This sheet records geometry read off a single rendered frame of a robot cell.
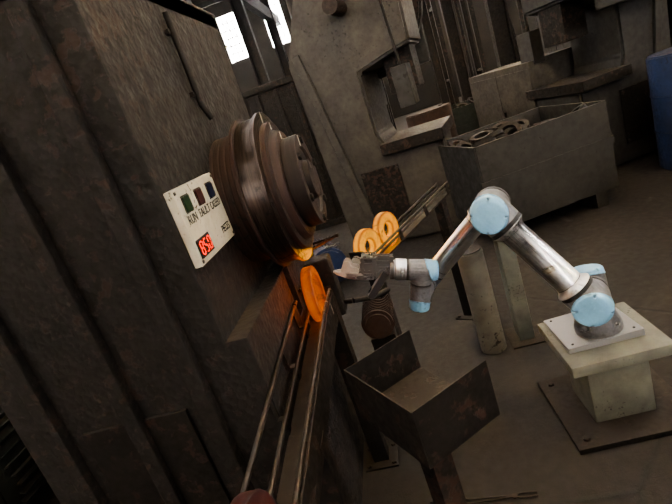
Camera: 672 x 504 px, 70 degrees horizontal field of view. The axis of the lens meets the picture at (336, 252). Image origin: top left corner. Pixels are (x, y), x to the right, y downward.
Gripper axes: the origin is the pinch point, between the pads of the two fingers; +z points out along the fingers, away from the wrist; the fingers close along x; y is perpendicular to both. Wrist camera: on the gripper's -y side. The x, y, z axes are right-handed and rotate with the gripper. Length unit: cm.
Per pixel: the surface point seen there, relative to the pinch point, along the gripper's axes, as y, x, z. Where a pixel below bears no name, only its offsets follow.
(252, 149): 47, 32, 20
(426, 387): -7, 57, -26
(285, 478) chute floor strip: -16, 79, 5
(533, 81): 70, -337, -162
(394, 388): -9, 55, -19
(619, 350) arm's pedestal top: -18, 17, -92
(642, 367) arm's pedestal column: -26, 14, -102
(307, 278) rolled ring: 5.3, 18.9, 7.8
